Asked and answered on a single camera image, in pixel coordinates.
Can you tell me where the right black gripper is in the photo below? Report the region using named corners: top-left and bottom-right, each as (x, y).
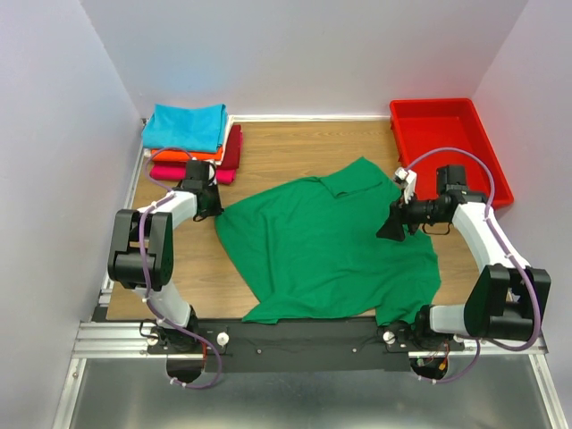
top-left (375, 187), bottom-right (447, 242)

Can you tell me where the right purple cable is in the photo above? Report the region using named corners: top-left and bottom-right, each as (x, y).
top-left (404, 146), bottom-right (543, 385)

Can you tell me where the folded cyan t shirt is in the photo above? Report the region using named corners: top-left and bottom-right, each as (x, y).
top-left (141, 104), bottom-right (228, 153)

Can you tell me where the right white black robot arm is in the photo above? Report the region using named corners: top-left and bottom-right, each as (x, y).
top-left (376, 165), bottom-right (551, 351)

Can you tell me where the folded white t shirt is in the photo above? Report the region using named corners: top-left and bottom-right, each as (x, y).
top-left (151, 114), bottom-right (235, 167)

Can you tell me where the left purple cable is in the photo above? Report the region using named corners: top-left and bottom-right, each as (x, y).
top-left (139, 147), bottom-right (223, 390)

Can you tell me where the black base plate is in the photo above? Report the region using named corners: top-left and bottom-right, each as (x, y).
top-left (139, 316), bottom-right (464, 383)

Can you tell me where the red plastic bin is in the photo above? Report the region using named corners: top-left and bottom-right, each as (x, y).
top-left (390, 98), bottom-right (514, 209)

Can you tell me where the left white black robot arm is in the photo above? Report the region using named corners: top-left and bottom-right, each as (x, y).
top-left (107, 159), bottom-right (223, 353)

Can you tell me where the folded pink t shirt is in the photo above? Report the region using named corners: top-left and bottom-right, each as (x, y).
top-left (149, 163), bottom-right (237, 185)

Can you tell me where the purple cable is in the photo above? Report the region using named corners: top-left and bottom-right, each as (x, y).
top-left (139, 147), bottom-right (223, 390)
top-left (404, 146), bottom-right (543, 385)

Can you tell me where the folded dark red t shirt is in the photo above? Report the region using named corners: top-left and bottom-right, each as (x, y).
top-left (216, 124), bottom-right (243, 170)

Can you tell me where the folded orange t shirt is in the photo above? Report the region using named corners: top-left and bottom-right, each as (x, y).
top-left (151, 147), bottom-right (224, 163)

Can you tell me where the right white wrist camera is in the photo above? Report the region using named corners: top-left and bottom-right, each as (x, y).
top-left (392, 167), bottom-right (417, 204)

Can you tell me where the green t shirt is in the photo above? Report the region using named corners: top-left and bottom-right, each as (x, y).
top-left (215, 158), bottom-right (441, 325)

